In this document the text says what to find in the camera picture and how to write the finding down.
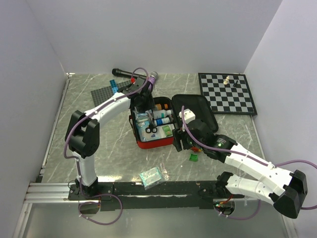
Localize green wind oil packet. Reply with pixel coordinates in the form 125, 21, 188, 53
162, 124, 174, 137

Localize blue white bandage roll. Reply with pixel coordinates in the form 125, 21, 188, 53
154, 117, 171, 126

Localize brown bottle orange cap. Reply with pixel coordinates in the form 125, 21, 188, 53
155, 104, 168, 111

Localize red medicine kit case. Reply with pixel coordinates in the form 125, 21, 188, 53
129, 94, 218, 149

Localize bag of alcohol wipes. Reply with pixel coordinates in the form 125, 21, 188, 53
134, 110, 153, 124

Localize white plastic medicine bottle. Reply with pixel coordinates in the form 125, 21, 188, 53
153, 110, 172, 119

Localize black handled scissors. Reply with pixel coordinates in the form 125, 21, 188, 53
146, 113, 158, 133

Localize blue cotton swab pouch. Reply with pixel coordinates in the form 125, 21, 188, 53
137, 124, 157, 142

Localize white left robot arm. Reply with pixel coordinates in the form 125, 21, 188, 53
64, 72, 158, 199

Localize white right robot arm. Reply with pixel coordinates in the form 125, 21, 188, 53
173, 119, 308, 219

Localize purple glitter toy microphone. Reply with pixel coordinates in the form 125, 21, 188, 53
148, 71, 159, 92

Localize toy brick car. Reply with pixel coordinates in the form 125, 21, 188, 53
191, 147, 202, 153

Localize blue toy bricks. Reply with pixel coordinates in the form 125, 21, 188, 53
109, 79, 118, 94

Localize green curved toy brick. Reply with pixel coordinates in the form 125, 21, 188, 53
189, 154, 198, 162

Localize black microphone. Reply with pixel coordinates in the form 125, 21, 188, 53
112, 68, 146, 80

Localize black white chessboard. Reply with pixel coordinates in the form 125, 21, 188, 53
198, 73, 257, 116

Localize grey brick baseplate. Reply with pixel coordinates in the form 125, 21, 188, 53
91, 80, 130, 107

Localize white chess piece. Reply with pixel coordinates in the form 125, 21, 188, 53
223, 75, 230, 85

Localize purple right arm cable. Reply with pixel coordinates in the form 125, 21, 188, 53
181, 106, 317, 220

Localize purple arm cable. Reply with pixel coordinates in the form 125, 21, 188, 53
181, 106, 317, 220
63, 67, 153, 226

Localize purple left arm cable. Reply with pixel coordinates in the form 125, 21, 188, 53
63, 67, 153, 226

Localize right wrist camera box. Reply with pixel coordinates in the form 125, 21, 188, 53
179, 109, 196, 124

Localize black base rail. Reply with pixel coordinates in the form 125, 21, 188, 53
68, 180, 244, 211

